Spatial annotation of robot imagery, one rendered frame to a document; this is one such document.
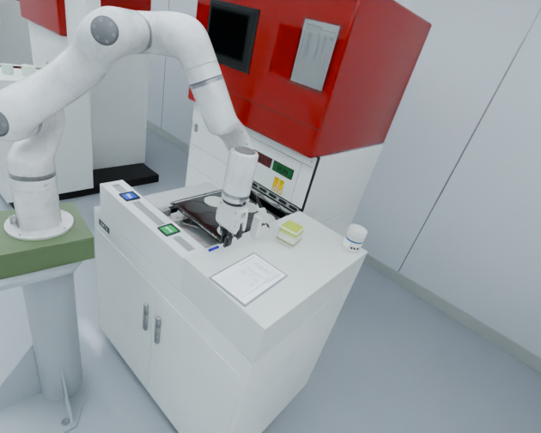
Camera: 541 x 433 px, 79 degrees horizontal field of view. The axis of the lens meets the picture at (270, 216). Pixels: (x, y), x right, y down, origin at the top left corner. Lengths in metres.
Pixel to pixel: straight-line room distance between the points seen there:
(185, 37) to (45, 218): 0.72
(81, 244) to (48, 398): 0.88
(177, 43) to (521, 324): 2.79
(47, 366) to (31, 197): 0.78
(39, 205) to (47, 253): 0.15
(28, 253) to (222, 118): 0.71
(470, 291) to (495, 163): 0.97
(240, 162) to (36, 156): 0.60
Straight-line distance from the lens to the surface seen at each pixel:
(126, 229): 1.35
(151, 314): 1.40
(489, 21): 2.73
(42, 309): 1.47
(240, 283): 1.00
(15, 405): 1.96
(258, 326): 0.91
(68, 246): 1.24
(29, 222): 1.26
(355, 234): 1.26
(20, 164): 1.18
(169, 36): 0.91
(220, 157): 1.78
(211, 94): 0.89
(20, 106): 1.08
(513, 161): 2.67
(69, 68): 1.01
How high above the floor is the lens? 1.63
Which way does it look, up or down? 29 degrees down
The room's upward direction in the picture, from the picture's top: 15 degrees clockwise
